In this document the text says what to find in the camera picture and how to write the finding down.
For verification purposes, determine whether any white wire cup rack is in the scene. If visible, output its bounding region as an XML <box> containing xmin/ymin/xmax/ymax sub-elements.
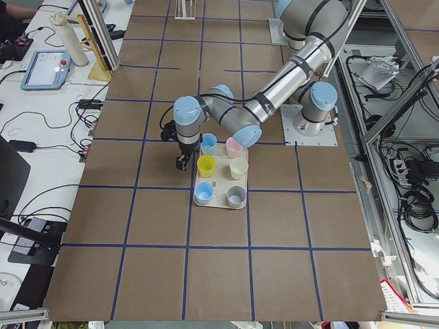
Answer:
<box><xmin>174</xmin><ymin>0</ymin><xmax>197</xmax><ymax>20</ymax></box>

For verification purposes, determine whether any pink plastic cup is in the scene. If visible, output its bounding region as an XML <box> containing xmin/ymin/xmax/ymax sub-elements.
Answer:
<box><xmin>226</xmin><ymin>137</ymin><xmax>243</xmax><ymax>158</ymax></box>

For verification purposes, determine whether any cream plastic tray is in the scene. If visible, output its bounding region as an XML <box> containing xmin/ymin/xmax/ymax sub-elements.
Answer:
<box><xmin>193</xmin><ymin>144</ymin><xmax>248</xmax><ymax>209</ymax></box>

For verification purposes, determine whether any black power adapter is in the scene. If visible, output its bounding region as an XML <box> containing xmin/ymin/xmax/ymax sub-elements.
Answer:
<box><xmin>8</xmin><ymin>140</ymin><xmax>37</xmax><ymax>153</ymax></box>

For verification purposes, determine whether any grey plastic cup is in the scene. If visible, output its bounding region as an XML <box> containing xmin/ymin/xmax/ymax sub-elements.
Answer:
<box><xmin>226</xmin><ymin>186</ymin><xmax>247</xmax><ymax>208</ymax></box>

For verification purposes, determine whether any wooden mug tree stand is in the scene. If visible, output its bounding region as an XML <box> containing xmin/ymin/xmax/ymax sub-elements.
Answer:
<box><xmin>67</xmin><ymin>14</ymin><xmax>112</xmax><ymax>82</ymax></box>

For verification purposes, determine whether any blue teach pendant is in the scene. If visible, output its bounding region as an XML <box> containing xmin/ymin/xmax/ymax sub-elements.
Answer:
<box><xmin>21</xmin><ymin>51</ymin><xmax>71</xmax><ymax>91</ymax></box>

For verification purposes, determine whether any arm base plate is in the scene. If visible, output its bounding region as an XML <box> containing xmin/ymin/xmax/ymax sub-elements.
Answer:
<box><xmin>268</xmin><ymin>19</ymin><xmax>289</xmax><ymax>46</ymax></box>
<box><xmin>281</xmin><ymin>105</ymin><xmax>337</xmax><ymax>147</ymax></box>

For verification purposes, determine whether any yellow plastic cup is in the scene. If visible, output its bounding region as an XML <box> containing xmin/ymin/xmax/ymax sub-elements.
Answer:
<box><xmin>197</xmin><ymin>155</ymin><xmax>216</xmax><ymax>178</ymax></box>

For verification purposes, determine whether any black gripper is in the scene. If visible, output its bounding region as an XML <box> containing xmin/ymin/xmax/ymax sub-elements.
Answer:
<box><xmin>176</xmin><ymin>132</ymin><xmax>202</xmax><ymax>171</ymax></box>

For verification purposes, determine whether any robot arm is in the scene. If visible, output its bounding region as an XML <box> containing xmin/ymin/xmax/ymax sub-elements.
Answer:
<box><xmin>172</xmin><ymin>1</ymin><xmax>354</xmax><ymax>171</ymax></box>

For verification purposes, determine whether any light blue plastic cup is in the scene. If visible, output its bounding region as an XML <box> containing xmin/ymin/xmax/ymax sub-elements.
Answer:
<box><xmin>193</xmin><ymin>182</ymin><xmax>215</xmax><ymax>205</ymax></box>

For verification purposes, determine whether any cream plastic cup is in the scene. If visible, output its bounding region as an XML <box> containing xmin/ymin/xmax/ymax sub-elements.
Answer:
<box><xmin>229</xmin><ymin>157</ymin><xmax>249</xmax><ymax>180</ymax></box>

